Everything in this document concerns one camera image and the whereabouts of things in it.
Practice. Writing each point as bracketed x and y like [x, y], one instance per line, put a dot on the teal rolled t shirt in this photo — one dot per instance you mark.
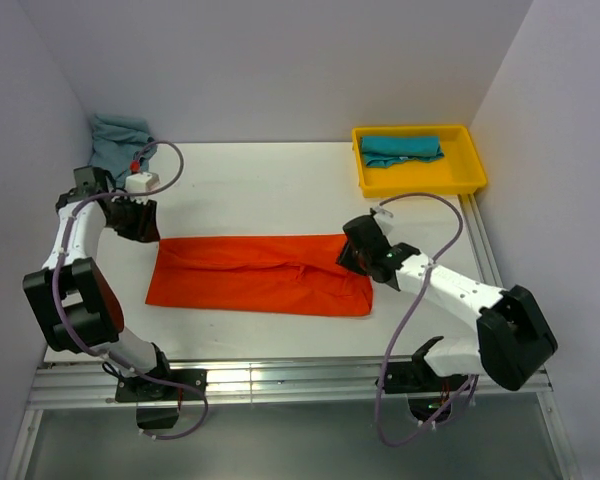
[385, 151]

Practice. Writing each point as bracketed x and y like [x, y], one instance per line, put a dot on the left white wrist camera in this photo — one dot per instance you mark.
[142, 182]

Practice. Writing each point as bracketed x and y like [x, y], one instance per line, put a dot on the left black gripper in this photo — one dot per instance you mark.
[149, 230]

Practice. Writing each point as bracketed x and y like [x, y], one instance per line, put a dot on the aluminium front rail frame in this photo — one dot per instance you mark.
[285, 419]

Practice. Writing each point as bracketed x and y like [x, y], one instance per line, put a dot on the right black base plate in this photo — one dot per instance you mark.
[416, 377]

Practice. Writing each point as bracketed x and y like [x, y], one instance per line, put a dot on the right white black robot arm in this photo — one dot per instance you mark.
[510, 338]

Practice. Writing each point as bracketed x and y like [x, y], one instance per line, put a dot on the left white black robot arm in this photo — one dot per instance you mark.
[73, 303]

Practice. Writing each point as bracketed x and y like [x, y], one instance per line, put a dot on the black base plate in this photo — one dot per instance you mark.
[416, 377]
[136, 389]

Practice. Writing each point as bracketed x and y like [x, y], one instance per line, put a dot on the yellow plastic tray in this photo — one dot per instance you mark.
[458, 172]

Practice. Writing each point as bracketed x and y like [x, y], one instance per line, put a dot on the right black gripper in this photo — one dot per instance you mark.
[345, 259]

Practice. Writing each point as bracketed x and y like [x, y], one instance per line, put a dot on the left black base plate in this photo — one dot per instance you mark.
[136, 389]

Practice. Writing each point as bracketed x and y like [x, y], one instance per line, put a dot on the grey-blue crumpled t shirt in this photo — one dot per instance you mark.
[116, 140]

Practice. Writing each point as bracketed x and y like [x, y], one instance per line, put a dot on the orange t shirt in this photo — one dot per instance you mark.
[295, 274]

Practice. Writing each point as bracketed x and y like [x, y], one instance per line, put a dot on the aluminium right side rail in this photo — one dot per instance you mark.
[480, 243]

